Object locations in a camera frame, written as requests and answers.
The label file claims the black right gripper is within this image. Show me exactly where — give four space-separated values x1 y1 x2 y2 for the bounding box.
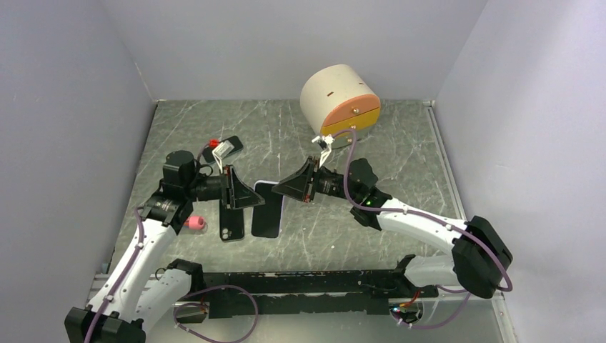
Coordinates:
273 156 361 203

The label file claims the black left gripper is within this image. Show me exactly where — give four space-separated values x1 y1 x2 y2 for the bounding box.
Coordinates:
184 164 264 209

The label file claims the black phone case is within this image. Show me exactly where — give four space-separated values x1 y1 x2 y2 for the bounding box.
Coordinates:
219 206 245 242

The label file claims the black smartphone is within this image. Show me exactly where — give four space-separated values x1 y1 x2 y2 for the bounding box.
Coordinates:
251 182 284 239

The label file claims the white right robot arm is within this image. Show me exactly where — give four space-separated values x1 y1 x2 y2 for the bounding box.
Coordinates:
272 156 513 299

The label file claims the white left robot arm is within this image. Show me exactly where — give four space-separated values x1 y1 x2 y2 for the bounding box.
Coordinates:
64 150 264 342

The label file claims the green-edged smartphone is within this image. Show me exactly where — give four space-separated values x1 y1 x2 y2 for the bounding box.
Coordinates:
202 136 244 164

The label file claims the round beige drawer cabinet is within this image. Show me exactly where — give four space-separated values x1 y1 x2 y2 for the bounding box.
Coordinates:
299 64 381 139

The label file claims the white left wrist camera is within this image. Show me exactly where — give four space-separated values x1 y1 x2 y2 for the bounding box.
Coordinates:
212 141 234 174

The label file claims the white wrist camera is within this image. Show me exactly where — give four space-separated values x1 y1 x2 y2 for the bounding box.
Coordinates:
212 141 234 174
312 134 334 168

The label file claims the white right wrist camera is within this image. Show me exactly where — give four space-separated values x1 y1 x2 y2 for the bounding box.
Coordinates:
312 134 334 168

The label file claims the pink ring toy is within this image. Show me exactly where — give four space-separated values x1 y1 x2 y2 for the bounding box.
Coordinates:
184 216 207 232

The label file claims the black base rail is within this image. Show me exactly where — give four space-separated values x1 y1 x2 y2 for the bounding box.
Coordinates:
190 269 438 319

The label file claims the aluminium frame rail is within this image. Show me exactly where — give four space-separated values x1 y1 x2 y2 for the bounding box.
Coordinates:
85 101 503 304

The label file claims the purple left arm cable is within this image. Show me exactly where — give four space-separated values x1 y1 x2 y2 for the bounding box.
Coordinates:
82 206 145 343

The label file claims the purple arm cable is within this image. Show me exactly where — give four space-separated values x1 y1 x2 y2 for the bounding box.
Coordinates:
82 206 145 343
331 129 515 331

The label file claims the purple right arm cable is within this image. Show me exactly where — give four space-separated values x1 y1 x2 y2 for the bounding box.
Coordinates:
331 129 515 331

